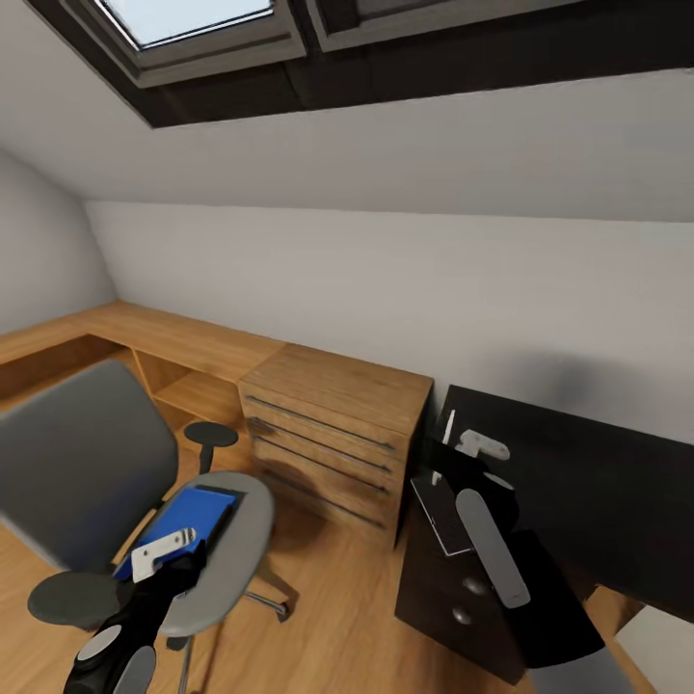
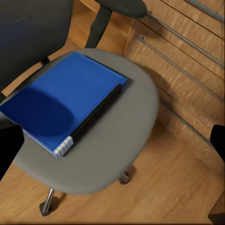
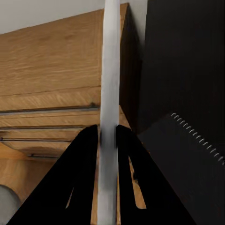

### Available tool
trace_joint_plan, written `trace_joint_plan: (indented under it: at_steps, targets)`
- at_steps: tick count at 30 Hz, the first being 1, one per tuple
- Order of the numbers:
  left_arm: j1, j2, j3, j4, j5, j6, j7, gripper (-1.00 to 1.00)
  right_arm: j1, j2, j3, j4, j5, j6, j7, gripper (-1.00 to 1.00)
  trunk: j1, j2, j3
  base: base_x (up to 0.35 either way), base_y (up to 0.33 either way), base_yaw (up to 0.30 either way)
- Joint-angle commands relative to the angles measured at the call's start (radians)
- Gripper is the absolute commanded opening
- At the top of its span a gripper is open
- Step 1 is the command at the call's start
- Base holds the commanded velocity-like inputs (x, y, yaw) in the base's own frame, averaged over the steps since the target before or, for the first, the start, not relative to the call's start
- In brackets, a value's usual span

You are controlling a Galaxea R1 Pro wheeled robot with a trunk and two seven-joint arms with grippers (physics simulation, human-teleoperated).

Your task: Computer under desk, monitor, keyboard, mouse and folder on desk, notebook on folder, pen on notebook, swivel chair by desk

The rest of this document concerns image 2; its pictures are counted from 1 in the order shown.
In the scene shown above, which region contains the folder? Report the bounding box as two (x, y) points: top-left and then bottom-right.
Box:
(0, 52), (127, 159)

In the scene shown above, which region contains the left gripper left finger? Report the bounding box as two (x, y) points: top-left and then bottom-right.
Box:
(0, 125), (24, 181)

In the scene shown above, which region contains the swivel chair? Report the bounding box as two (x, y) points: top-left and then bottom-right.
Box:
(0, 0), (159, 216)

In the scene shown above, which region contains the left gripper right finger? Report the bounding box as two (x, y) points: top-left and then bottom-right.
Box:
(210, 125), (225, 162)

